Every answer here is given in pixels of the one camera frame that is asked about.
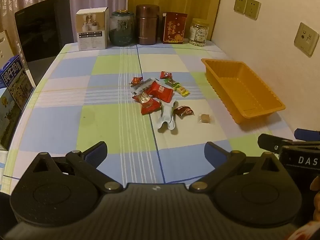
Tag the person's right hand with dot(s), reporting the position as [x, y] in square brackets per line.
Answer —
[317, 200]

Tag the white cardboard box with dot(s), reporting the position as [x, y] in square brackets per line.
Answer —
[91, 30]

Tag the black flat screen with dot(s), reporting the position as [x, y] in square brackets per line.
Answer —
[42, 30]

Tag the yellow green candy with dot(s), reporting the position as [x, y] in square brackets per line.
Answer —
[182, 90]

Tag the beige network wall plate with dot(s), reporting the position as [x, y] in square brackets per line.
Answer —
[306, 40]

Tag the clear snack packet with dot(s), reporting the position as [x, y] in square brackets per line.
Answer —
[140, 88]

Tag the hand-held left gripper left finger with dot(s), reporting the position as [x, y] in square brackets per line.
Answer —
[98, 152]

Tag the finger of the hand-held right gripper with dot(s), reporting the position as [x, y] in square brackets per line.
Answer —
[308, 133]
[268, 142]

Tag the plastic jar of nuts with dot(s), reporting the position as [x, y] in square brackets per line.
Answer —
[198, 32]

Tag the red gift box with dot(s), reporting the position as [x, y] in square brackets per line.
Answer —
[174, 27]

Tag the blue milk carton box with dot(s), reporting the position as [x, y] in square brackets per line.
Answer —
[15, 85]

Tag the red packet with figure print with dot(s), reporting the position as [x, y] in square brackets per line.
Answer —
[147, 103]

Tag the brown cube candy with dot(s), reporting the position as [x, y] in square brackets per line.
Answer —
[205, 118]

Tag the green glass jar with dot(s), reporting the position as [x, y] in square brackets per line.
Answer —
[121, 30]

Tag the yellow plastic tray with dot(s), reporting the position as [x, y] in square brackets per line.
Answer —
[237, 85]

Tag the white packet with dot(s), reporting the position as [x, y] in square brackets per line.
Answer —
[166, 116]

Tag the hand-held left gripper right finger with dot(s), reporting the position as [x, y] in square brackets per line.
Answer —
[214, 152]

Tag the small red candy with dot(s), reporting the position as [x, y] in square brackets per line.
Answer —
[136, 80]

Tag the beige wall socket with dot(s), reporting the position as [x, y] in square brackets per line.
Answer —
[240, 4]
[253, 9]

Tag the brown metal canister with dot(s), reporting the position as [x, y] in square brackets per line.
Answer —
[147, 25]

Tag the red snack packet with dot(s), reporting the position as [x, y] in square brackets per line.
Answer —
[160, 92]

